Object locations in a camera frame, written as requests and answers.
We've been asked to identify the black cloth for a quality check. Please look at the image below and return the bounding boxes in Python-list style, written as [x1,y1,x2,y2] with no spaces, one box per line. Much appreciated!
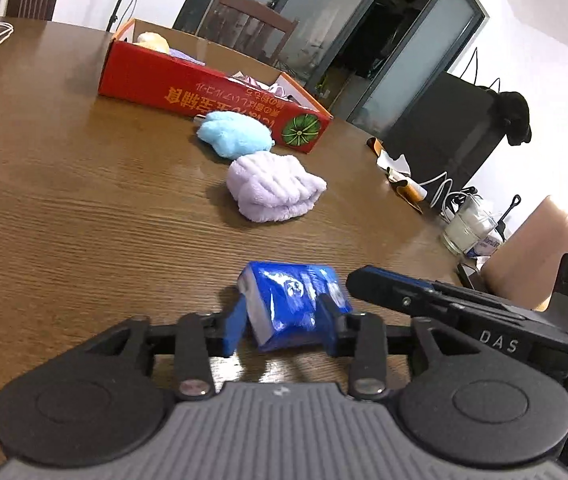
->
[493,90,533,147]

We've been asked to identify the pink striped cloth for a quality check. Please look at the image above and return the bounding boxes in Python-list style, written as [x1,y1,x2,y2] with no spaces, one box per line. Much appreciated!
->
[228,72,292,100]

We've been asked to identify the dark wooden slatted chair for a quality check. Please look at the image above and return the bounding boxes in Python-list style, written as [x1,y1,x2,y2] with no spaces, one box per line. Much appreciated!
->
[196,0,300,67]

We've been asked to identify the black paper bag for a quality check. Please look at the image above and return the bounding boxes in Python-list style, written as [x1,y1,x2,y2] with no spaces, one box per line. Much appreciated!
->
[383,47,511,192]

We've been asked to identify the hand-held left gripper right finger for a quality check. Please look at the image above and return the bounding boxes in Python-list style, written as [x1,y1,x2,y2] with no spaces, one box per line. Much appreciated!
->
[315,293,466,402]

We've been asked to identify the blue tissue pack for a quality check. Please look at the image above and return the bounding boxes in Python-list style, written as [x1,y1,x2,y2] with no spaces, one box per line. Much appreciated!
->
[236,260,353,352]

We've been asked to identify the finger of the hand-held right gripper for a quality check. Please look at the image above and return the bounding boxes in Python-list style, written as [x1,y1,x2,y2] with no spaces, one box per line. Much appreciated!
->
[345,265,436,318]

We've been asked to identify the orange white wrapper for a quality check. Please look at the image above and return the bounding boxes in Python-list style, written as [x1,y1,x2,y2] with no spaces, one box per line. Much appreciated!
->
[366,136,428,214]

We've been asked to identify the light blue fluffy towel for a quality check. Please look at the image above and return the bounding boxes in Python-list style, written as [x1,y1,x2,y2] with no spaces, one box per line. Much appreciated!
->
[196,110,275,159]

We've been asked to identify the clear glass jar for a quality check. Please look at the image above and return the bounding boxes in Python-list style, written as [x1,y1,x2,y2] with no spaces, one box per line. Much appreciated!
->
[441,194,503,256]

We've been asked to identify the glass sliding door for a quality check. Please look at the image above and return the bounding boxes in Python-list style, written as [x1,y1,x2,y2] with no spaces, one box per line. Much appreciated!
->
[173,0,488,137]

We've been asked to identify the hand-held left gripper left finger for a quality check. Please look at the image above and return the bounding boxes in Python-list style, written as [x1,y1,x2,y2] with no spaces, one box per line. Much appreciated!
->
[84,292,251,402]

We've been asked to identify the light purple fluffy towel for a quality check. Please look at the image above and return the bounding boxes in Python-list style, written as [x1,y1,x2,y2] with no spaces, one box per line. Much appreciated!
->
[227,154,328,223]

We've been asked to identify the white charging cable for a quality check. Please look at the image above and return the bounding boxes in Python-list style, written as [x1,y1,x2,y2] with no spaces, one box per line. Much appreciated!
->
[413,171,480,222]

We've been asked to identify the red cardboard box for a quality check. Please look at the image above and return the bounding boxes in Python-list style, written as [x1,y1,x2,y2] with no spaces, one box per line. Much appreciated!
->
[97,18,334,155]

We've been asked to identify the yellow plush item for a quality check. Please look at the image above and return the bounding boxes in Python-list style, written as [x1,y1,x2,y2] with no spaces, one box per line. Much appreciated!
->
[136,32,171,54]

